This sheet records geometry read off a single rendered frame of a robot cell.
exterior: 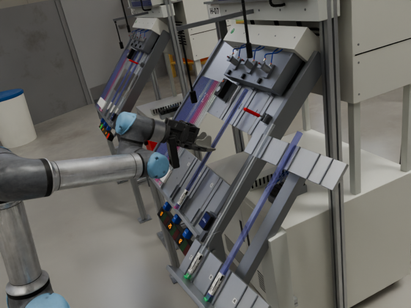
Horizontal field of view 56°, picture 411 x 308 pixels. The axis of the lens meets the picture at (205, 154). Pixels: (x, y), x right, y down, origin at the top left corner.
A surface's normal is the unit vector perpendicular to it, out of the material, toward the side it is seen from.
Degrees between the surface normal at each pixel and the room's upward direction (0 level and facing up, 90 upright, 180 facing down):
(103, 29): 90
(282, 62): 44
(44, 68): 90
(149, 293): 0
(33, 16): 90
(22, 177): 63
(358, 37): 90
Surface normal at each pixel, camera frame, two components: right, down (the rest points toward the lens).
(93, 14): 0.70, 0.18
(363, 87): 0.40, 0.31
